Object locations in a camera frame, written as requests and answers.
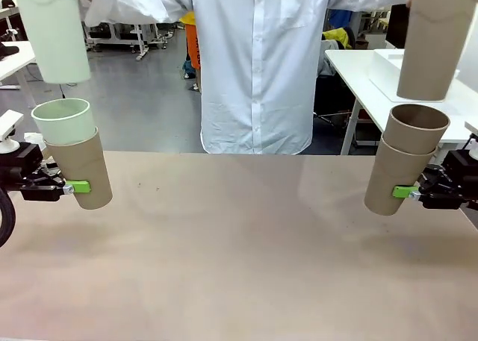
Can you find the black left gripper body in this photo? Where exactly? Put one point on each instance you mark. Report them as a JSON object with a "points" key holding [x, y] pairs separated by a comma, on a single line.
{"points": [[22, 162]]}

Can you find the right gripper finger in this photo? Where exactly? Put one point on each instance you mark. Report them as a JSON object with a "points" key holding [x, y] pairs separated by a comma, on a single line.
{"points": [[435, 175], [401, 191]]}

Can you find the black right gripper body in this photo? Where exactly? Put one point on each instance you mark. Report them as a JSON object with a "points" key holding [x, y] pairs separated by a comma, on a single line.
{"points": [[465, 173]]}

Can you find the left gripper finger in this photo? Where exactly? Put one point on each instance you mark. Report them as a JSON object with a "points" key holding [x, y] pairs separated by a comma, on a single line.
{"points": [[50, 170], [80, 187]]}

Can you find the light green cup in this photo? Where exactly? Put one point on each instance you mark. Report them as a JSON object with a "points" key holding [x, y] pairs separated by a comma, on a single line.
{"points": [[71, 128], [56, 39]]}

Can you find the white plastic basket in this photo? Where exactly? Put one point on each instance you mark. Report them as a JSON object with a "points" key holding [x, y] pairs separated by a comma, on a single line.
{"points": [[384, 68]]}

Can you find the person's right forearm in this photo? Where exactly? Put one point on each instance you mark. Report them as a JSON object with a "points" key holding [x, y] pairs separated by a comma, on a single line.
{"points": [[119, 1]]}

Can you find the white tissue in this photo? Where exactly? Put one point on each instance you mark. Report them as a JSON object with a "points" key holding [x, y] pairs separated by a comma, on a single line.
{"points": [[35, 136]]}

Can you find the small white desk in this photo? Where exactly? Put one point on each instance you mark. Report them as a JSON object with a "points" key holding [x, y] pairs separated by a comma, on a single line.
{"points": [[15, 65]]}

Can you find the black object on desk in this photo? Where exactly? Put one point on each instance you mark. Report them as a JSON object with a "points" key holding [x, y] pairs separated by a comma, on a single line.
{"points": [[7, 52]]}

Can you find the large white desk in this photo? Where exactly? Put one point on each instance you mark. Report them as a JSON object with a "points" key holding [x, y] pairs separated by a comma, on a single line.
{"points": [[343, 61]]}

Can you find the black monitor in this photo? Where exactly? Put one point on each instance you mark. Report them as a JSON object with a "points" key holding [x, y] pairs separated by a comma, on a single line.
{"points": [[397, 27]]}

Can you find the white workbench with metal legs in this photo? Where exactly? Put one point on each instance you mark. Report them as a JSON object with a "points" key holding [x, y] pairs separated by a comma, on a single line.
{"points": [[142, 39]]}

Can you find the yellow green jacket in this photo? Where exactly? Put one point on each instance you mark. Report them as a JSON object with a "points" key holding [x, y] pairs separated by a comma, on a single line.
{"points": [[340, 37]]}

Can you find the mannequin yellow jacket orange shorts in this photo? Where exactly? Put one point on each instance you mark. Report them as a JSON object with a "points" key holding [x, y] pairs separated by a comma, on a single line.
{"points": [[192, 46]]}

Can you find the person in blue jacket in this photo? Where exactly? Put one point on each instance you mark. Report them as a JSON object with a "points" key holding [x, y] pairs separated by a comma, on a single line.
{"points": [[341, 18]]}

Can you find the person in white shirt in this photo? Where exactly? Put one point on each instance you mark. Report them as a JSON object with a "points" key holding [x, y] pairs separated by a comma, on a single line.
{"points": [[257, 76]]}

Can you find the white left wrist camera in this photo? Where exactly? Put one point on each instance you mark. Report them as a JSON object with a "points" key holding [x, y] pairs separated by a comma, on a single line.
{"points": [[9, 126]]}

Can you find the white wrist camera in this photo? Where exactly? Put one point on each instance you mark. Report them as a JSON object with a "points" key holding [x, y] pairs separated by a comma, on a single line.
{"points": [[9, 126], [472, 128]]}

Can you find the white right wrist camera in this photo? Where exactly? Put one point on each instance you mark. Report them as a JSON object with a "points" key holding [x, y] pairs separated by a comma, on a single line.
{"points": [[472, 128]]}

